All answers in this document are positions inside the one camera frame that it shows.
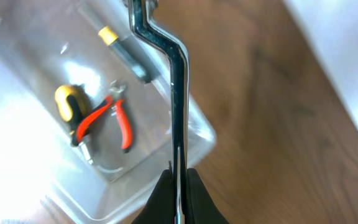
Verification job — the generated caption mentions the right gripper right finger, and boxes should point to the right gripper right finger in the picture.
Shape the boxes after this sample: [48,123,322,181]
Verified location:
[185,168,229,224]

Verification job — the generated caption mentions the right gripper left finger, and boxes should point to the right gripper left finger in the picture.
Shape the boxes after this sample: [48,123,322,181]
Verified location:
[132,162,176,224]

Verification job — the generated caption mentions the red handled pliers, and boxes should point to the red handled pliers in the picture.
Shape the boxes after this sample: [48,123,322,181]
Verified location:
[76,80,134,153]

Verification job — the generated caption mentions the stubby yellow black screwdriver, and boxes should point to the stubby yellow black screwdriver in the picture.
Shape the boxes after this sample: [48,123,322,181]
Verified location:
[54,85,94,165]

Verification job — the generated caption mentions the thin yellow black screwdriver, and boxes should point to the thin yellow black screwdriver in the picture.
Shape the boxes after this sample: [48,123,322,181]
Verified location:
[76,2,154,84]

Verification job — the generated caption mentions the silver metal wrench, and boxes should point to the silver metal wrench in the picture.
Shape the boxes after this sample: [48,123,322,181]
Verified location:
[122,0,190,224]

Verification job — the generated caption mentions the clear plastic container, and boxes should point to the clear plastic container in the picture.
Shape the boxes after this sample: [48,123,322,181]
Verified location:
[0,1,216,223]

